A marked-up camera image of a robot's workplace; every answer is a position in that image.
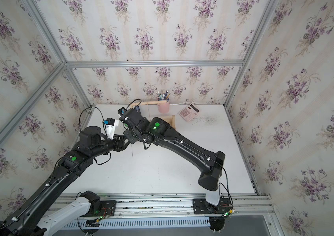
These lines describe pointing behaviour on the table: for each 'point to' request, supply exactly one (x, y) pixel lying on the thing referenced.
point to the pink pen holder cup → (164, 108)
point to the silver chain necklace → (131, 144)
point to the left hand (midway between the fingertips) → (132, 138)
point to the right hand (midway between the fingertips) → (133, 129)
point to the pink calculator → (189, 112)
